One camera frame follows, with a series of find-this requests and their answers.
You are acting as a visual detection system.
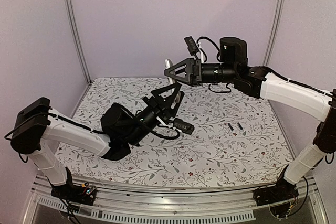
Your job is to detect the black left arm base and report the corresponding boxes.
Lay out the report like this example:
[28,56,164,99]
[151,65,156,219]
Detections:
[51,167,97,206]

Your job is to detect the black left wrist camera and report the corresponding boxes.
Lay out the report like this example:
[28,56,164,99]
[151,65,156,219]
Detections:
[173,118,195,135]

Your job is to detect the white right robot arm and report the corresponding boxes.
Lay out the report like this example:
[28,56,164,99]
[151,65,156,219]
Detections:
[164,37,335,201]

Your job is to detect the left aluminium corner post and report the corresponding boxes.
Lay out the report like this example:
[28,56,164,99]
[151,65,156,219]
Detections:
[64,0,92,85]

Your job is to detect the aluminium front rail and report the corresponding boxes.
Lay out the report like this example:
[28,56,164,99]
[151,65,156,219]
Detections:
[23,175,329,223]

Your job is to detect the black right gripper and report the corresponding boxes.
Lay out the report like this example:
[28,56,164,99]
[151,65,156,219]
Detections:
[164,57,237,87]

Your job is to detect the aluminium corner post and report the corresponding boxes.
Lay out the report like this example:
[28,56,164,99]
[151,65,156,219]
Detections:
[64,0,92,85]
[262,0,285,66]

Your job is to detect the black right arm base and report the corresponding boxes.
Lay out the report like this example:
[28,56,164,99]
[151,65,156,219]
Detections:
[253,181,299,219]

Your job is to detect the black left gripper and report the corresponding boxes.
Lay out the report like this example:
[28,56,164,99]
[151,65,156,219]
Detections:
[125,84,185,147]

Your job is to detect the floral patterned table mat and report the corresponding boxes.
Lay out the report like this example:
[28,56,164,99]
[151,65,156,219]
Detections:
[56,85,292,187]

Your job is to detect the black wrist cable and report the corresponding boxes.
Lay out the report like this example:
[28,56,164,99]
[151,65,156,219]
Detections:
[151,126,183,141]
[196,36,223,54]

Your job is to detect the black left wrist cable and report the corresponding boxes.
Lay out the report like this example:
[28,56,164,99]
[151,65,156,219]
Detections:
[151,126,183,141]

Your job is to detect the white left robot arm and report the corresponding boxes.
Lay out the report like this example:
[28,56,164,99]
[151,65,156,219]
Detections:
[5,83,184,200]

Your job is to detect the right aluminium corner post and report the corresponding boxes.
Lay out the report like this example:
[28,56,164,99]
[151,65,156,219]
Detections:
[262,0,285,66]

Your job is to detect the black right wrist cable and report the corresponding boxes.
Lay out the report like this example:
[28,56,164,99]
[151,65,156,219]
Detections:
[196,36,223,54]

